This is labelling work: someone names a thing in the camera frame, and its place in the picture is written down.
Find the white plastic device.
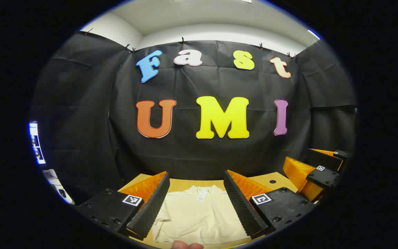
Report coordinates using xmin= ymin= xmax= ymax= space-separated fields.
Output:
xmin=43 ymin=169 xmax=75 ymax=205

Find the cream white sweatshirt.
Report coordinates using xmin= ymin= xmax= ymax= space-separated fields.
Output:
xmin=152 ymin=185 xmax=251 ymax=245

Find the black backdrop cloth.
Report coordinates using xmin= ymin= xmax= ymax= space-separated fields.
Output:
xmin=30 ymin=30 xmax=358 ymax=204

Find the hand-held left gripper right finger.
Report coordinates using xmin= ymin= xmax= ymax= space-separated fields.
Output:
xmin=224 ymin=169 xmax=317 ymax=240

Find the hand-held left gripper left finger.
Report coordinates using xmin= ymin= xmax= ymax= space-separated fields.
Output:
xmin=76 ymin=171 xmax=171 ymax=241

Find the lit computer monitor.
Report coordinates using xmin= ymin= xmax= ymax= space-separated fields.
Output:
xmin=28 ymin=121 xmax=46 ymax=166

